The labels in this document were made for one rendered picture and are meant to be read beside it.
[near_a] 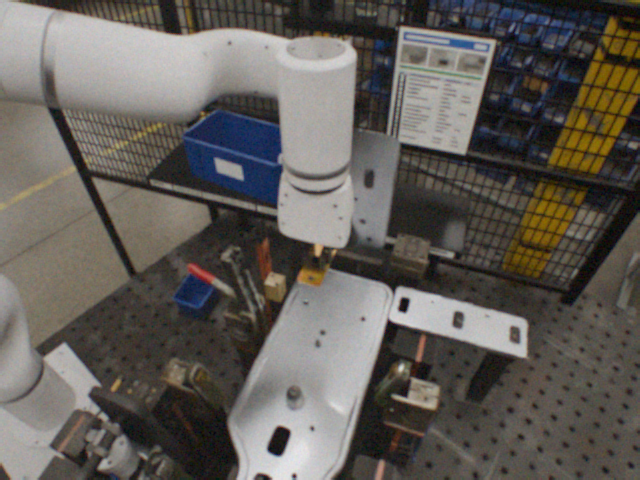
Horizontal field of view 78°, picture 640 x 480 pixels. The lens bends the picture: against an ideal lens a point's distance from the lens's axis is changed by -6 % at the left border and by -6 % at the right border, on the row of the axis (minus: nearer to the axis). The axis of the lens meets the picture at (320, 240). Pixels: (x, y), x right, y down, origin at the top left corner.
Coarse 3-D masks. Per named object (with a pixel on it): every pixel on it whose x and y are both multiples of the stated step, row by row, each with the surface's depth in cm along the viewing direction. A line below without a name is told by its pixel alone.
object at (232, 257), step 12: (228, 252) 73; (240, 252) 74; (228, 264) 72; (240, 264) 74; (252, 264) 74; (228, 276) 75; (240, 276) 77; (240, 288) 77; (252, 288) 81; (240, 300) 80; (252, 300) 84; (252, 312) 82
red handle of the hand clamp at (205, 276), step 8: (192, 264) 80; (192, 272) 80; (200, 272) 80; (208, 272) 81; (208, 280) 81; (216, 280) 81; (216, 288) 82; (224, 288) 82; (232, 296) 82; (256, 304) 84
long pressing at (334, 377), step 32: (320, 288) 95; (352, 288) 95; (384, 288) 95; (288, 320) 89; (320, 320) 89; (352, 320) 89; (384, 320) 89; (288, 352) 84; (320, 352) 84; (352, 352) 84; (256, 384) 79; (288, 384) 79; (320, 384) 79; (352, 384) 79; (256, 416) 74; (288, 416) 74; (320, 416) 74; (352, 416) 75; (256, 448) 71; (288, 448) 71; (320, 448) 71
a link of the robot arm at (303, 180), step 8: (280, 160) 52; (288, 168) 50; (344, 168) 50; (288, 176) 51; (296, 176) 50; (304, 176) 49; (312, 176) 49; (320, 176) 49; (328, 176) 49; (336, 176) 50; (344, 176) 51; (296, 184) 51; (304, 184) 50; (312, 184) 50; (320, 184) 50; (328, 184) 50; (336, 184) 51
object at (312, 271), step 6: (318, 246) 69; (318, 252) 68; (312, 258) 66; (318, 258) 66; (312, 264) 66; (318, 264) 65; (306, 270) 65; (312, 270) 65; (318, 270) 65; (324, 270) 65; (300, 276) 65; (306, 276) 65; (312, 276) 65; (318, 276) 65; (324, 276) 65; (306, 282) 64; (312, 282) 64; (318, 282) 64
